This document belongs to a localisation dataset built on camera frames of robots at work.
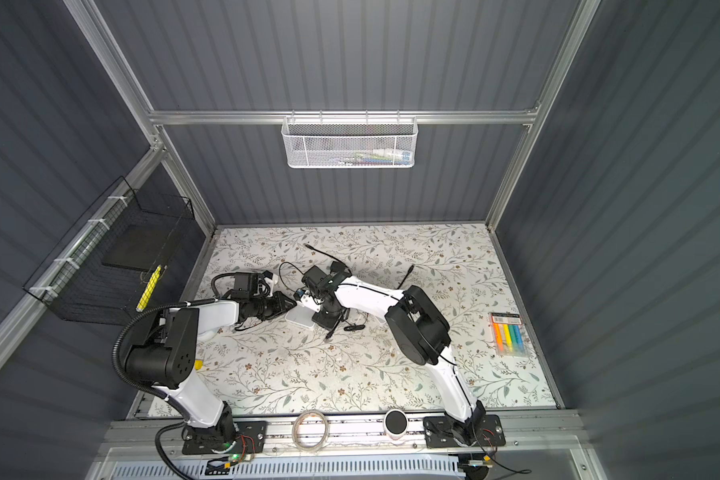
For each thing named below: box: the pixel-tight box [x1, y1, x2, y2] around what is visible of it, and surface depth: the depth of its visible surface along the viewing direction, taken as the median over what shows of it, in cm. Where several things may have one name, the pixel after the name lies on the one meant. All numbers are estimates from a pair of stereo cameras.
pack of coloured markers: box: [490, 312, 527, 357], surface depth 91 cm
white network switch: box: [285, 305, 316, 328], surface depth 94 cm
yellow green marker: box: [136, 264, 163, 312], surface depth 71 cm
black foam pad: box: [101, 223, 177, 271], surface depth 77 cm
